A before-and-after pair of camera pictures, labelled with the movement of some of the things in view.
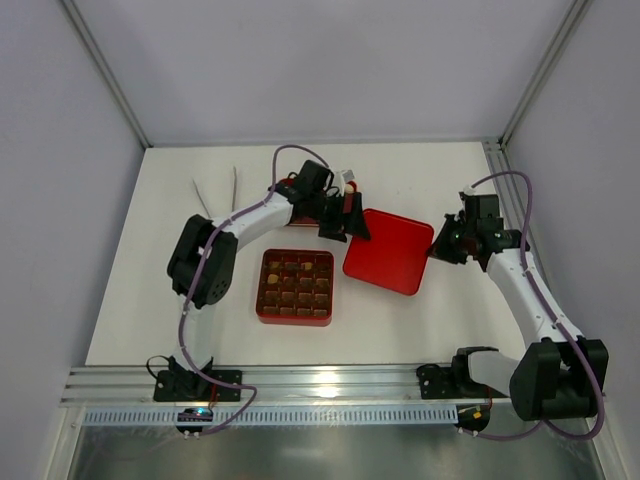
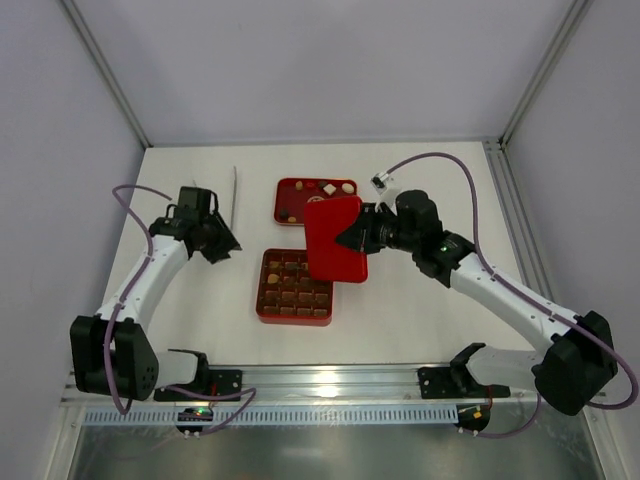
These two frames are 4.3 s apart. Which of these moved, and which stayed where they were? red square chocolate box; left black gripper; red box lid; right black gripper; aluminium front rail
Moved: left black gripper; right black gripper; red box lid
Stayed: red square chocolate box; aluminium front rail
